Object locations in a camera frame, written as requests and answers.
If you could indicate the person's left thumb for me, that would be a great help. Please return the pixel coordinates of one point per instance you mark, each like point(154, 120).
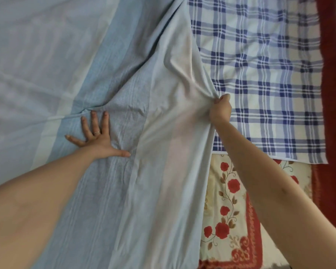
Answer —
point(121, 153)

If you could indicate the person's right hand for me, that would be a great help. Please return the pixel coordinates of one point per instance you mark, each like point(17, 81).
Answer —
point(220, 112)

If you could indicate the person's right forearm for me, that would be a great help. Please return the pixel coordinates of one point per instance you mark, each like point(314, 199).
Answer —
point(268, 190)

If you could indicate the light blue striped bed sheet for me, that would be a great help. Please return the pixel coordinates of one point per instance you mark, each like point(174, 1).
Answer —
point(134, 81)

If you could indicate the person's left middle finger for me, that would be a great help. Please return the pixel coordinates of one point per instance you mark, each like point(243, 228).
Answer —
point(94, 121)

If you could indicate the blue white plaid sheet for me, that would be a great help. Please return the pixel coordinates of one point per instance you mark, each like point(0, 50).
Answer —
point(263, 81)

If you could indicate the red floral blanket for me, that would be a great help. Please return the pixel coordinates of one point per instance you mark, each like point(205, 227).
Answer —
point(229, 210)

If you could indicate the person's right fingers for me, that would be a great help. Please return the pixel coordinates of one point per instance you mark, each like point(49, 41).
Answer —
point(221, 98)

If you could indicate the person's left hand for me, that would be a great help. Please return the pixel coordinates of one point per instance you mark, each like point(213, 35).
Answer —
point(100, 145)

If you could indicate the person's left forearm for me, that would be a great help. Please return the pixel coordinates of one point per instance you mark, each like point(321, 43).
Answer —
point(30, 204)

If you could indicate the person's left little finger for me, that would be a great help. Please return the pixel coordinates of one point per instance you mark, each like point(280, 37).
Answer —
point(74, 140)

